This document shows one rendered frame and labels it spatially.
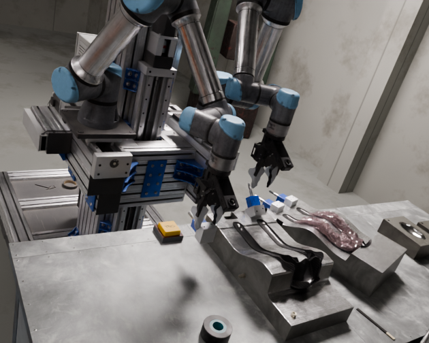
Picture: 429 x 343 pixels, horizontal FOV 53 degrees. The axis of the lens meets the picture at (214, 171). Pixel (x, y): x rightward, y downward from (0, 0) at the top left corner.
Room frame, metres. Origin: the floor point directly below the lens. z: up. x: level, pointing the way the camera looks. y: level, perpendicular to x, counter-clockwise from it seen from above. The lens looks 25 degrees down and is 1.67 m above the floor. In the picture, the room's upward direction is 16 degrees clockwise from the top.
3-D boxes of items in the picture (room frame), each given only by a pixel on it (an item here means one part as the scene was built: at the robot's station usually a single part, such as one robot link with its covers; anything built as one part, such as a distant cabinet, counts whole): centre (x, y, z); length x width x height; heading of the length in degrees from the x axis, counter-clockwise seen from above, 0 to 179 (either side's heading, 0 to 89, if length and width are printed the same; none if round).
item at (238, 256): (1.20, -0.27, 0.87); 0.50 x 0.26 x 0.14; 37
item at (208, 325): (0.87, -0.12, 0.82); 0.08 x 0.08 x 0.04
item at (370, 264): (1.48, -0.50, 0.86); 0.50 x 0.26 x 0.11; 55
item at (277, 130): (1.43, -0.17, 1.23); 0.08 x 0.08 x 0.05
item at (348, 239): (1.48, -0.50, 0.90); 0.26 x 0.18 x 0.08; 55
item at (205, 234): (1.18, 0.00, 0.93); 0.13 x 0.05 x 0.05; 37
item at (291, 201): (1.68, -0.31, 0.86); 0.13 x 0.05 x 0.05; 55
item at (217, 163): (1.16, -0.01, 1.17); 0.08 x 0.08 x 0.05
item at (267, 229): (1.22, -0.27, 0.92); 0.35 x 0.16 x 0.09; 37
